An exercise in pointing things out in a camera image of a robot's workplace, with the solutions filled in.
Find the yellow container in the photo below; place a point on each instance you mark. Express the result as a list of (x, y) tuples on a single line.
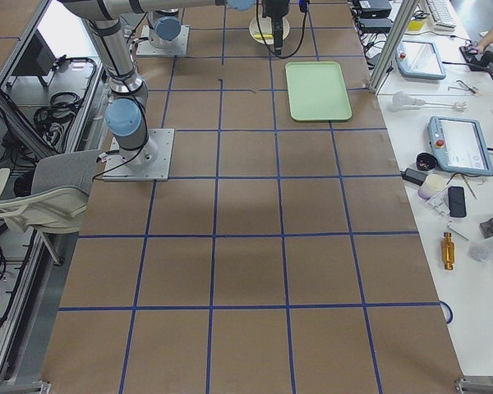
[(416, 23)]

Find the diagonal aluminium frame post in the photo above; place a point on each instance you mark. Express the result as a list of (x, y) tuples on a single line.
[(401, 20)]

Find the black round container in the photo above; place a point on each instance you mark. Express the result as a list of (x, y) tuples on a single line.
[(425, 162)]

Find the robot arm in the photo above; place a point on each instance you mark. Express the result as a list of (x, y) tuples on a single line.
[(218, 104), (165, 26)]

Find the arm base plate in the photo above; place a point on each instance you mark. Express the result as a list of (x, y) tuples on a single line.
[(151, 45), (152, 163)]

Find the black monitor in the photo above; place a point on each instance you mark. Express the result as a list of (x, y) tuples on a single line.
[(36, 61)]

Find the grey office chair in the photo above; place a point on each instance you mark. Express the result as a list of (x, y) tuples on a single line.
[(57, 200)]

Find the black power brick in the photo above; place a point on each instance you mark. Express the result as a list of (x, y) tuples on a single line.
[(413, 176)]

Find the light green tray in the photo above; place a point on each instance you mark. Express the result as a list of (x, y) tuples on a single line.
[(317, 92)]

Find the gold metal fitting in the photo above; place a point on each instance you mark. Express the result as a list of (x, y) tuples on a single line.
[(447, 251)]

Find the white light bulb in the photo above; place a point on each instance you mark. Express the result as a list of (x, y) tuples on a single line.
[(402, 101)]

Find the white purple cup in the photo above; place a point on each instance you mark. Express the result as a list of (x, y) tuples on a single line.
[(431, 186)]

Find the near teach pendant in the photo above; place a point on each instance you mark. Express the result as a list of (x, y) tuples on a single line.
[(459, 146)]

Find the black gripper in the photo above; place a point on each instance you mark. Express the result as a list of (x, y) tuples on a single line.
[(272, 9)]

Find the red grey object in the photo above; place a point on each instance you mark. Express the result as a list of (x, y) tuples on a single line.
[(482, 251)]

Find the black smartphone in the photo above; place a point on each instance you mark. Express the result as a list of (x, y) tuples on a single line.
[(456, 200)]

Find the white keyboard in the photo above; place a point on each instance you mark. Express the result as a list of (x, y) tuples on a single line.
[(439, 14)]

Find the far teach pendant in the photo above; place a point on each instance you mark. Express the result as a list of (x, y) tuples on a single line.
[(419, 59)]

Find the metal hex key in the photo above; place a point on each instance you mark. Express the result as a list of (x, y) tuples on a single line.
[(457, 229)]

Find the teach pendant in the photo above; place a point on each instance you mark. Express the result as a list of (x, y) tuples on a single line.
[(419, 59), (459, 146)]

